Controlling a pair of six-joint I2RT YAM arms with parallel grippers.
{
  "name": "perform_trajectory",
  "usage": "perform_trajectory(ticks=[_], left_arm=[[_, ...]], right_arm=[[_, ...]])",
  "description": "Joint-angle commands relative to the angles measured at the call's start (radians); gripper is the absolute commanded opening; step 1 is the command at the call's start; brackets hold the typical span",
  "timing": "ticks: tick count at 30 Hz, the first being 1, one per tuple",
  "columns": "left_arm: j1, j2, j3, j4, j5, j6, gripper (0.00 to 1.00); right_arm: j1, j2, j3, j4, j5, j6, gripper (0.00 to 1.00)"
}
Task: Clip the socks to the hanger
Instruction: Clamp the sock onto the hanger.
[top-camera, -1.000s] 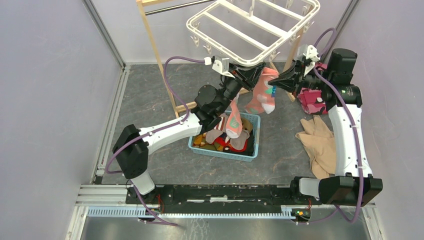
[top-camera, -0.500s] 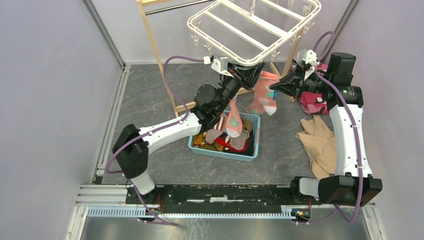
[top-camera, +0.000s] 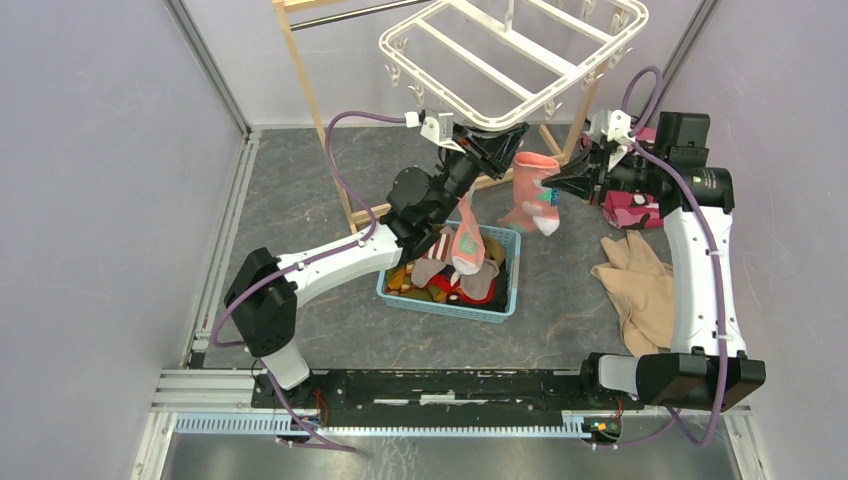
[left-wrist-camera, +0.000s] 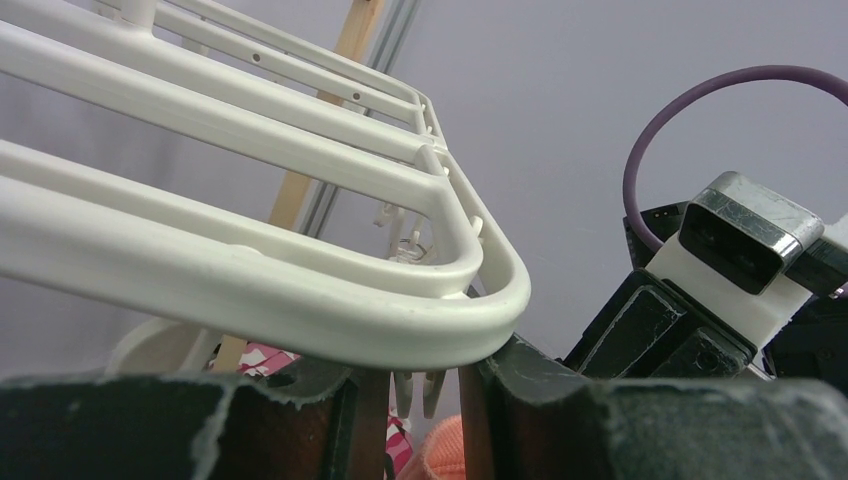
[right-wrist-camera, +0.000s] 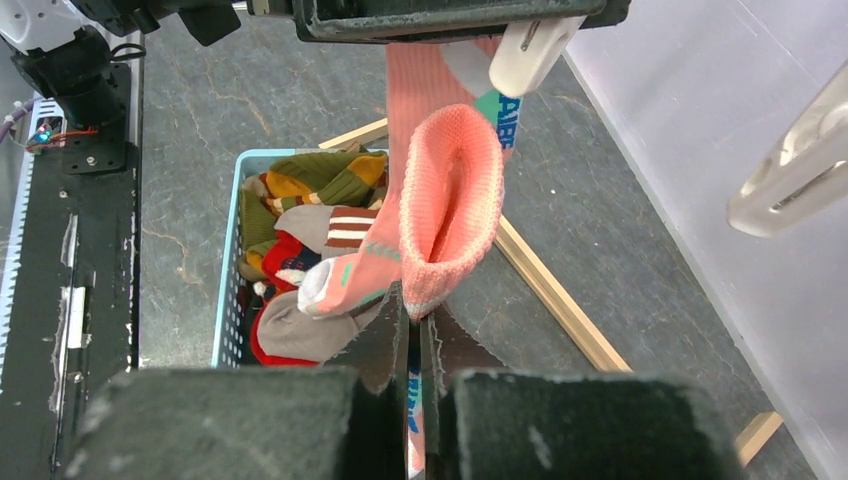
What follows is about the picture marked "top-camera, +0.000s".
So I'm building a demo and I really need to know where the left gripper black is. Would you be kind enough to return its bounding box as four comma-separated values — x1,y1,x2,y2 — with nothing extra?
429,118,529,225

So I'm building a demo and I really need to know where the pink sock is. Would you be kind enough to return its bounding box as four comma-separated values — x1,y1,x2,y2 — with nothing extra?
451,189,485,275
499,152,560,236

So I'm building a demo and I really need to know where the white clip hanger frame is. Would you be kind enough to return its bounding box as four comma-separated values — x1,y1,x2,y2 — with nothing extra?
378,0,649,131

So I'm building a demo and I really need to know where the grey brown striped sock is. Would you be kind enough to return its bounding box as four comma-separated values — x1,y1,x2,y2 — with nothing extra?
412,226,506,289

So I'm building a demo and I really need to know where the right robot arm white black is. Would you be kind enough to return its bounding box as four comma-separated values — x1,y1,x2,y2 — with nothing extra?
543,110,766,411

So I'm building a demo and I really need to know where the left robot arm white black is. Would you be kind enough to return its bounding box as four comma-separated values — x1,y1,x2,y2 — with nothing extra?
224,122,529,408

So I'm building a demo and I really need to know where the pink camouflage bag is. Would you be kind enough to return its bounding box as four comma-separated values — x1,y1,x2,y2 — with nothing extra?
580,125,666,231

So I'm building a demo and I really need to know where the beige cloth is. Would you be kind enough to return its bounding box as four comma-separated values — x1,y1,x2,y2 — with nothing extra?
590,230,675,357

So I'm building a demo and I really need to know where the red sock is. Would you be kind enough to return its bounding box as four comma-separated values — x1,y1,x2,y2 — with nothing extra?
425,274,496,305

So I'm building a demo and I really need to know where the blue plastic basket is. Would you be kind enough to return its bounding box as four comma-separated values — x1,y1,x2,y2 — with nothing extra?
376,225,522,324

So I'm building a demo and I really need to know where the olive yellow sock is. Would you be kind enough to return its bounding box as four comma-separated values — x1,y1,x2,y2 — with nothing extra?
384,264,433,302

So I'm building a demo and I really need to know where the black metal rod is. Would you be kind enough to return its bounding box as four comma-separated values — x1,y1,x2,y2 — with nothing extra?
290,0,429,31

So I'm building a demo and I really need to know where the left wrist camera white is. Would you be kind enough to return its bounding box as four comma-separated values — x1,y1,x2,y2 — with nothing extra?
404,109,461,151

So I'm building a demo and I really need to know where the wooden rack frame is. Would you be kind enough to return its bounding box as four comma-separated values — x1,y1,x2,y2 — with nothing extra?
271,0,633,234

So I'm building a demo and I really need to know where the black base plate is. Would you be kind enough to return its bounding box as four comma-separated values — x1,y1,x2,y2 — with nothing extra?
285,369,644,427

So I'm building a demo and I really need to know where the toothed cable rail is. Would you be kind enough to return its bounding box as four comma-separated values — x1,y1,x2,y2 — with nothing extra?
174,413,590,440

